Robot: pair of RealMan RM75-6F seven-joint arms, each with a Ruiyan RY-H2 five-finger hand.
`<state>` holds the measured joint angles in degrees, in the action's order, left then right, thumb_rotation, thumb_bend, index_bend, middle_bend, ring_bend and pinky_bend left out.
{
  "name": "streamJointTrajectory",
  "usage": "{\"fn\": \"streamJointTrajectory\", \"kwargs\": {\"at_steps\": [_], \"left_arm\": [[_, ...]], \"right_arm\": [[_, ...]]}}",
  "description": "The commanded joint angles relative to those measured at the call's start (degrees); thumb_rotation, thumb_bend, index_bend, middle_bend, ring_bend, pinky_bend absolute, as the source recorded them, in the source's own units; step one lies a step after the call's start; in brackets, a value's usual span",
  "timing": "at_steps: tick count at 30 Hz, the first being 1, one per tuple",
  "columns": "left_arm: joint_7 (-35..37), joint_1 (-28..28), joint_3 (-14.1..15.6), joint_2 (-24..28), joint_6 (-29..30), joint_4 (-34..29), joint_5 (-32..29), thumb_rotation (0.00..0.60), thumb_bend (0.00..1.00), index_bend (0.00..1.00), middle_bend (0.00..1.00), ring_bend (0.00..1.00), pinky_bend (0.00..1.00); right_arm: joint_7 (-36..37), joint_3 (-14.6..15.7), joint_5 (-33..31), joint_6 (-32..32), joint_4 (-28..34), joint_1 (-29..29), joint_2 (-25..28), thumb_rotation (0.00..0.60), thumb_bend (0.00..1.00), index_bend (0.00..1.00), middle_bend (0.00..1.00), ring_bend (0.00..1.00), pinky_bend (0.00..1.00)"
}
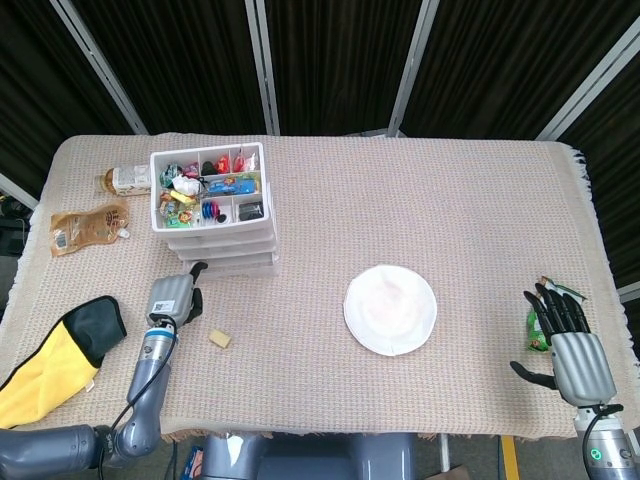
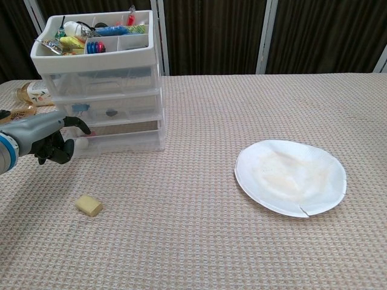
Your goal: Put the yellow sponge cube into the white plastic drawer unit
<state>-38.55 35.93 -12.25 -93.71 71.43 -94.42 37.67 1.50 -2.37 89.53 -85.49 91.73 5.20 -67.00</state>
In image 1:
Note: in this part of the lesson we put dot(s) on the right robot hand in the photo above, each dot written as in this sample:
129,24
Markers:
580,366

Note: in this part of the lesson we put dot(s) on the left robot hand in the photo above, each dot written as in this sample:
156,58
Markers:
167,300

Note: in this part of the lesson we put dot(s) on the small yellow sponge block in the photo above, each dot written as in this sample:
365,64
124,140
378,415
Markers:
220,339

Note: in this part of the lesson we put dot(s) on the clear plastic drawer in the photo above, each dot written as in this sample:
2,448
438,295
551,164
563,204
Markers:
227,251
225,238
240,267

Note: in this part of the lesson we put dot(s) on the white plastic drawer organizer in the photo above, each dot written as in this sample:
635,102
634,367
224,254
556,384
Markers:
210,229

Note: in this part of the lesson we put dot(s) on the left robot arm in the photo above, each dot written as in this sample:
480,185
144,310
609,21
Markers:
150,370

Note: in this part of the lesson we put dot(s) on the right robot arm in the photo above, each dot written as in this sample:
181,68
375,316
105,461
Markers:
605,450

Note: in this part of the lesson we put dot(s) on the black foam block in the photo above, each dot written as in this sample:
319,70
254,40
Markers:
250,210

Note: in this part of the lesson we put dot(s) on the dark green rounded object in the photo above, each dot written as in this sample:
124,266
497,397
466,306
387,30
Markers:
208,167

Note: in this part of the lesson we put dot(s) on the blue and pink packet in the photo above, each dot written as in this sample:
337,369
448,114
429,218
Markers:
194,465

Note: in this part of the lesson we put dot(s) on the green snack packet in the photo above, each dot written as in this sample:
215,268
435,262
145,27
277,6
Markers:
535,335

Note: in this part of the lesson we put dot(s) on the yellow and black cloth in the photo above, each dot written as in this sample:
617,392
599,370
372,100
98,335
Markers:
100,325

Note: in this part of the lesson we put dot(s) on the colourful foil candy packet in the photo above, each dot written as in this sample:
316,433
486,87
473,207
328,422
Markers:
180,218

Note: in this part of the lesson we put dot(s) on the orange candy packet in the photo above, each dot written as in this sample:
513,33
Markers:
167,202

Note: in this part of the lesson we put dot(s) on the small black cap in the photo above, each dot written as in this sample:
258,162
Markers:
221,218

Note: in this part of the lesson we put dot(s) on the stack of coloured rings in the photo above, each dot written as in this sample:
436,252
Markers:
210,210

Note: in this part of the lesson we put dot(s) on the yellow candy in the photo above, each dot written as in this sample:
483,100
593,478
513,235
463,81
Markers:
183,196

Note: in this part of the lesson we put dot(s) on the brown spout pouch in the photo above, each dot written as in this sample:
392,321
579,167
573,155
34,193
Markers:
85,227

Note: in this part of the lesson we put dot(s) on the white crumpled wrapper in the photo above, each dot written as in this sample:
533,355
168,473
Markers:
187,185

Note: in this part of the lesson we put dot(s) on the green candy wrapper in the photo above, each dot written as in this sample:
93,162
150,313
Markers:
168,176

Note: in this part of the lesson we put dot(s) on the plastic tea bottle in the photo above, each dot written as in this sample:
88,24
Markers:
122,180

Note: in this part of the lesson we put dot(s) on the blue snack packet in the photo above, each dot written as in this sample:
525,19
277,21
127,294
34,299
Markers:
232,188

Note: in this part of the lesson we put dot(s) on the pink candy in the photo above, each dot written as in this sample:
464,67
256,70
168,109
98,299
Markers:
190,170

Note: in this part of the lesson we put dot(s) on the green and yellow packet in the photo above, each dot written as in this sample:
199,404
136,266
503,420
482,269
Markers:
242,178

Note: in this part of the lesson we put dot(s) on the red candy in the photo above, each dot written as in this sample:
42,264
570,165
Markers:
223,164

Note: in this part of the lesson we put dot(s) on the red and white packet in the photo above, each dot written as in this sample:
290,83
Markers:
244,161

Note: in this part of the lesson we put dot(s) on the metal table leg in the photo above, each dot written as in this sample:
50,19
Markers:
444,452

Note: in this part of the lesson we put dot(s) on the beige woven tablecloth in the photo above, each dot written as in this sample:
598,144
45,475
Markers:
320,225

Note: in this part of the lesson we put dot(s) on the white paper plate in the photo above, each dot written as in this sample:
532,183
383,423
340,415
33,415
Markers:
390,310

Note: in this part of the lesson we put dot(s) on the grey robot torso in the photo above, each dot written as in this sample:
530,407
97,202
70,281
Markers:
300,460

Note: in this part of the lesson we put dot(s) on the grey metal partition post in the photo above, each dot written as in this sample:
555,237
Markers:
17,192
415,65
590,87
262,65
100,65

